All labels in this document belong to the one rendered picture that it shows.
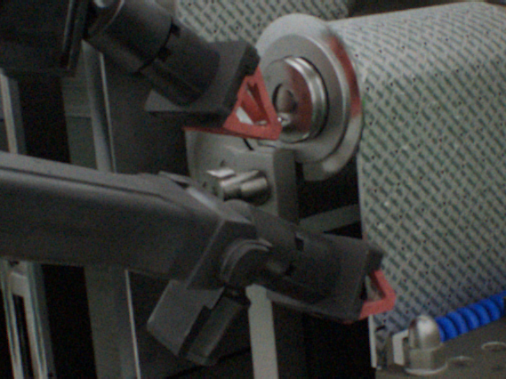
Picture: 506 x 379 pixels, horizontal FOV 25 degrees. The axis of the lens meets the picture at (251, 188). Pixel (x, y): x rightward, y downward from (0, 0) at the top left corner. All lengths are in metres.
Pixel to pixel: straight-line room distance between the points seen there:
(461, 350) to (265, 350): 0.18
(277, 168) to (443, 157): 0.15
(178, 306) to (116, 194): 0.19
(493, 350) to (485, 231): 0.14
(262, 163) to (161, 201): 0.28
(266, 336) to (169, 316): 0.19
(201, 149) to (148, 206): 0.42
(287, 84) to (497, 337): 0.29
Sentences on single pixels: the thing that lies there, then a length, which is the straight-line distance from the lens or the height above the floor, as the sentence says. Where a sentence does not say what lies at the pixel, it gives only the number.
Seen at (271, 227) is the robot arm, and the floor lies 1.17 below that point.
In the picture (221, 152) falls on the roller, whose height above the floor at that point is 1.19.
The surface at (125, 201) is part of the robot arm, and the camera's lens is 0.71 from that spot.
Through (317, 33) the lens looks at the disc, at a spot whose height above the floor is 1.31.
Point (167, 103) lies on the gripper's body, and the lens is 0.94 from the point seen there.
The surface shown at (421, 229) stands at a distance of 1.04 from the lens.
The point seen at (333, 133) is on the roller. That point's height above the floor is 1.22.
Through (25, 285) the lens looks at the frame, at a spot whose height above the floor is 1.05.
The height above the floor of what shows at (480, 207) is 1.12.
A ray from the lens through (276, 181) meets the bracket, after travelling 1.00.
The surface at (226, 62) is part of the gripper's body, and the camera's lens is 0.91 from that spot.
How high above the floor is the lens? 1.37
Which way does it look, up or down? 11 degrees down
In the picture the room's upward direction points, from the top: 5 degrees counter-clockwise
